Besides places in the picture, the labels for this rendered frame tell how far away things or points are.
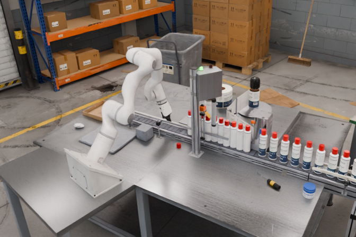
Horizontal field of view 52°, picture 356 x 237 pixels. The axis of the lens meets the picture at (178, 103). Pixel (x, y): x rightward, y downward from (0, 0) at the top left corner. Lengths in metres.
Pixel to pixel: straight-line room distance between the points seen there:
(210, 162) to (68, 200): 0.98
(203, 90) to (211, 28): 3.97
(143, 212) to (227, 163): 0.67
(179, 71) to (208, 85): 2.62
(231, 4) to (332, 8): 1.80
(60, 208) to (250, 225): 1.14
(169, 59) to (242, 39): 1.51
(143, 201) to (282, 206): 0.91
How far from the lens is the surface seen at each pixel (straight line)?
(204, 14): 6.33
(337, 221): 3.55
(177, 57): 4.90
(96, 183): 2.36
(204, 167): 2.55
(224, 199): 2.31
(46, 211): 2.42
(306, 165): 2.51
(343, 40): 6.87
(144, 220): 2.67
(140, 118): 3.09
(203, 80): 2.36
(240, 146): 2.62
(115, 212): 3.19
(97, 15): 6.47
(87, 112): 3.41
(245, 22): 5.94
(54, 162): 2.82
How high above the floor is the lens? 2.36
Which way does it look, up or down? 27 degrees down
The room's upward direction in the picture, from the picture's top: 3 degrees counter-clockwise
